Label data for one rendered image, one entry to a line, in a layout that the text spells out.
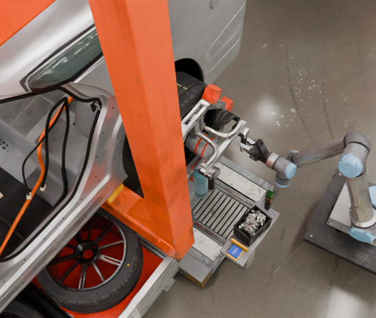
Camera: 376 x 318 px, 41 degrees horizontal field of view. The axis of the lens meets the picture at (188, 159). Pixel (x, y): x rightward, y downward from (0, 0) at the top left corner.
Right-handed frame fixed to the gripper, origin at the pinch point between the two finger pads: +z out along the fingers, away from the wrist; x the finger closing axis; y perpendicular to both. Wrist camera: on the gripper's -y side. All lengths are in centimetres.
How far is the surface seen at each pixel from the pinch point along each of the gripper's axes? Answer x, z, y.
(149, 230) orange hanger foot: -74, 14, 15
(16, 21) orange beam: -105, -4, -181
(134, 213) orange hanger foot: -73, 26, 9
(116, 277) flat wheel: -105, 17, 32
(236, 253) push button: -50, -31, 35
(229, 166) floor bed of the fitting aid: 17, 18, 75
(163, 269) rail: -82, 1, 44
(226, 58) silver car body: 48, 44, -2
